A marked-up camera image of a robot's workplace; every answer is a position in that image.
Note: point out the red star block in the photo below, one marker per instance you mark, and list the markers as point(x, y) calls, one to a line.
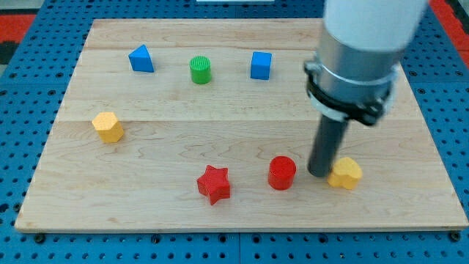
point(214, 184)

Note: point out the blue cube block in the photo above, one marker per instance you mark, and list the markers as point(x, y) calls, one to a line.
point(260, 65)

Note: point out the blue triangular prism block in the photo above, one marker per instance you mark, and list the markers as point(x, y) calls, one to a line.
point(140, 60)

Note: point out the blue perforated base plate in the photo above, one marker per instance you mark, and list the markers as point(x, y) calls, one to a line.
point(32, 87)

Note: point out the yellow heart block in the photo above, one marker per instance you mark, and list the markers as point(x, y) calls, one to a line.
point(345, 173)

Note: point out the green cylinder block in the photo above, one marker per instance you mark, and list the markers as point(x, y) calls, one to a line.
point(200, 68)

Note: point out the light wooden board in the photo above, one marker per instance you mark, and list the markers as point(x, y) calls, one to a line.
point(173, 128)

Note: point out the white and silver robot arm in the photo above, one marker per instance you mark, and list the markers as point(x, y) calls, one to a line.
point(355, 67)

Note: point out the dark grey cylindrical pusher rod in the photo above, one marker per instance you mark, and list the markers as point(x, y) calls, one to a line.
point(326, 144)

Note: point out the red cylinder block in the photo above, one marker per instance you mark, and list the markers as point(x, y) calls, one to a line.
point(281, 173)

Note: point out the yellow hexagon block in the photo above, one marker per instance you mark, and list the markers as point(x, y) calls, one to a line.
point(108, 127)

